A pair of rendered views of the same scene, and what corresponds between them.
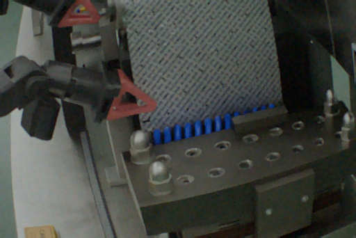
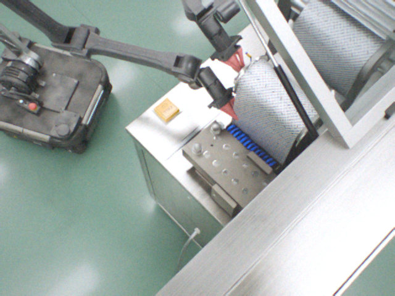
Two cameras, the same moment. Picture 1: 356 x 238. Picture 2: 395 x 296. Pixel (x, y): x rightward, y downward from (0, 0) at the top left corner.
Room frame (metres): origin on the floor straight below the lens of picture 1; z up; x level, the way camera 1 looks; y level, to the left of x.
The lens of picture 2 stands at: (0.53, -0.46, 2.49)
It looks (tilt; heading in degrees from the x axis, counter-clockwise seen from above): 67 degrees down; 55
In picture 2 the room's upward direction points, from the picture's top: 1 degrees counter-clockwise
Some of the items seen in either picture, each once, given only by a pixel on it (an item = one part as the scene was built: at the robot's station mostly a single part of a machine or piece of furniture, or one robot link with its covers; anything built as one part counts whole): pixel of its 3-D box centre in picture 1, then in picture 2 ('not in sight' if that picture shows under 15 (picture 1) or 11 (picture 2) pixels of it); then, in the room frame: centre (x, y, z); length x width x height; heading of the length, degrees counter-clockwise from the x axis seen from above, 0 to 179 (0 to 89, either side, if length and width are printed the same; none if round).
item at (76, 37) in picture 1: (76, 42); not in sight; (1.14, 0.15, 1.18); 0.04 x 0.02 x 0.04; 8
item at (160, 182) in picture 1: (159, 176); (197, 147); (0.89, 0.04, 1.05); 0.04 x 0.04 x 0.04
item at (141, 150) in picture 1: (140, 144); (215, 127); (0.98, 0.06, 1.05); 0.04 x 0.04 x 0.04
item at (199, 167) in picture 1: (262, 164); (240, 176); (0.96, -0.12, 1.00); 0.40 x 0.16 x 0.06; 98
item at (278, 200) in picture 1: (285, 207); (223, 200); (0.87, -0.14, 0.96); 0.10 x 0.03 x 0.11; 98
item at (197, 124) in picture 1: (221, 126); (252, 147); (1.05, -0.06, 1.03); 0.21 x 0.04 x 0.03; 98
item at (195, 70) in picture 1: (211, 71); (259, 132); (1.07, -0.06, 1.11); 0.23 x 0.01 x 0.18; 98
